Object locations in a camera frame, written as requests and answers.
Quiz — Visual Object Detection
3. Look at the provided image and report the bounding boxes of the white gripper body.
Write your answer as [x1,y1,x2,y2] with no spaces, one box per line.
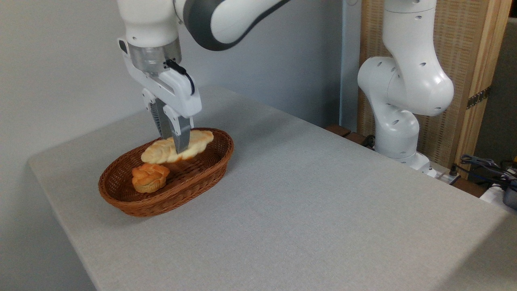
[117,38,202,118]

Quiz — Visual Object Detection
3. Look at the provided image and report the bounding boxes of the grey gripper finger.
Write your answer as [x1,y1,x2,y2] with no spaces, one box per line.
[142,89,172,140]
[163,106,193,154]

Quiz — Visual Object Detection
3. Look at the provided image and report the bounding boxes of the long braided bread loaf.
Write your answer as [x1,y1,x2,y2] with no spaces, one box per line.
[141,130,214,164]

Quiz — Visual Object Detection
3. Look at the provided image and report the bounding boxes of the brown wicker basket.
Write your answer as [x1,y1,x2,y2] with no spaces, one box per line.
[98,128,234,217]

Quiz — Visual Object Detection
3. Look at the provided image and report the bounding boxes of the small round braided bun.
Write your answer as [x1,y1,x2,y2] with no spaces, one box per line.
[132,162,170,193]

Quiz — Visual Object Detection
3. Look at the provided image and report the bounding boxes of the grey tablecloth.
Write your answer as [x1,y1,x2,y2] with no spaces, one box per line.
[27,86,517,291]

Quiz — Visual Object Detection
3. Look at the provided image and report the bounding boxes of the brown wooden platform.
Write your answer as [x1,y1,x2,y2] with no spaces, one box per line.
[325,124,377,151]

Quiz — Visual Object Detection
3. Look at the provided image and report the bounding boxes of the white power strip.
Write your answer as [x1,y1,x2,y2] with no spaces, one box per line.
[427,169,462,185]

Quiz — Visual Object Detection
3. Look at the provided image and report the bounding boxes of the wooden woven screen panel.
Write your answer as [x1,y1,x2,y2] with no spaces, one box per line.
[357,0,513,178]

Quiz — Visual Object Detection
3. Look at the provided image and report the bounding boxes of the black metal screen hinge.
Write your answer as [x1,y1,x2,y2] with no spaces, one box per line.
[467,86,492,110]

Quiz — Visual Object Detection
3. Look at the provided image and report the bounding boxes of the grey device housing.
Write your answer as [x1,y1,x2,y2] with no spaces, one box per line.
[502,180,517,210]

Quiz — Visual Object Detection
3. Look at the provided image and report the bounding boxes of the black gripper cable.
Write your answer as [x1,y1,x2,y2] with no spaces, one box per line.
[164,59,196,96]

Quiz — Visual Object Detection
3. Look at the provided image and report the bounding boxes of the tangled dark cables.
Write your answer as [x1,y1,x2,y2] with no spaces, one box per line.
[452,154,517,183]

